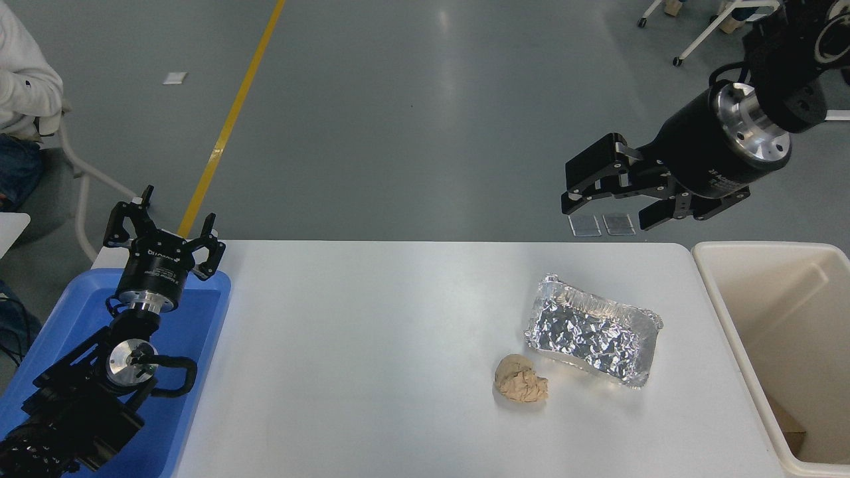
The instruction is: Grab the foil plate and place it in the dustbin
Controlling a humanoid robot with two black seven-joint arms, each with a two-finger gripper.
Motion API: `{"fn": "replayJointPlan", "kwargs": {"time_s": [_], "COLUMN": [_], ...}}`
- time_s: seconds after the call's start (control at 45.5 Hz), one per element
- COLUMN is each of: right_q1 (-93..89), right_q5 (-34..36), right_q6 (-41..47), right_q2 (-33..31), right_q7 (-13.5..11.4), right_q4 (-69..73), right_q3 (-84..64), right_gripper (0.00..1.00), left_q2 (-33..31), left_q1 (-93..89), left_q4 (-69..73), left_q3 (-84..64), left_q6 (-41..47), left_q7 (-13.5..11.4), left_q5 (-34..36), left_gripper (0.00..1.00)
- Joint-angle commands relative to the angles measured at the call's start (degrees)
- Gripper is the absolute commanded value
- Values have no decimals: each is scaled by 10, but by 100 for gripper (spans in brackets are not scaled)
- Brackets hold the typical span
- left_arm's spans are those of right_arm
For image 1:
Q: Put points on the white metal chair frame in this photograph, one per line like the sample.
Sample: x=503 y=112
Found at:
x=83 y=199

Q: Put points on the small white paper sheet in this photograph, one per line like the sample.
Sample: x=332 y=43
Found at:
x=175 y=78

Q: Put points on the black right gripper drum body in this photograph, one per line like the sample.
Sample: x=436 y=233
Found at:
x=694 y=149

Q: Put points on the crumpled tan paper ball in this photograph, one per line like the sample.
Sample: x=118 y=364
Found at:
x=519 y=382

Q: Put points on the large pale plastic bin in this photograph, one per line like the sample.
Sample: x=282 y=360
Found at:
x=790 y=318

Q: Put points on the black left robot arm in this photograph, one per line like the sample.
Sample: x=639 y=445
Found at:
x=80 y=411

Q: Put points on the person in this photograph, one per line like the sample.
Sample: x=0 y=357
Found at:
x=23 y=86

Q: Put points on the small white side table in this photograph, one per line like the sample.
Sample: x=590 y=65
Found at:
x=10 y=229

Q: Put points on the silver foil tray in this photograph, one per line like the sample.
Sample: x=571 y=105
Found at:
x=588 y=332

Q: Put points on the blue plastic tray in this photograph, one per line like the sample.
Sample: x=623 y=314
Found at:
x=196 y=332

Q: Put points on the white bar on floor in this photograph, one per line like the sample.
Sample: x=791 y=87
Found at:
x=838 y=115

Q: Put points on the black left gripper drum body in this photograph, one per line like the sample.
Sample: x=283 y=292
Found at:
x=156 y=269

